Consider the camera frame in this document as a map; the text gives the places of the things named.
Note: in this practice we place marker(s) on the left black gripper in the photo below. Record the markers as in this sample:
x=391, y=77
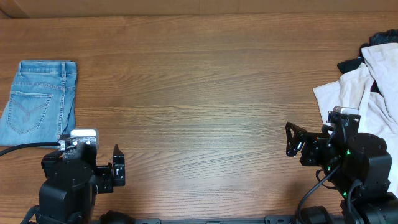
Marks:
x=105, y=171

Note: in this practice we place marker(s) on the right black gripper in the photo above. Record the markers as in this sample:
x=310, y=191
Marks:
x=314, y=143

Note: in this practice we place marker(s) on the light blue denim jeans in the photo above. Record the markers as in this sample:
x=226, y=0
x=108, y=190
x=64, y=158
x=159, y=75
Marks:
x=41, y=104

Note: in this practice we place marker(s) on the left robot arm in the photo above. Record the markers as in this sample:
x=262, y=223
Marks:
x=63, y=206

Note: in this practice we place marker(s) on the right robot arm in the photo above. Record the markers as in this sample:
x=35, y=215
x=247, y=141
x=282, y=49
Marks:
x=357, y=164

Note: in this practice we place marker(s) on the pale pink garment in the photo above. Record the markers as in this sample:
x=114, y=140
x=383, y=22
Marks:
x=372, y=89

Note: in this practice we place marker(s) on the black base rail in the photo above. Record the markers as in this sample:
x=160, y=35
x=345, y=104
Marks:
x=269, y=219

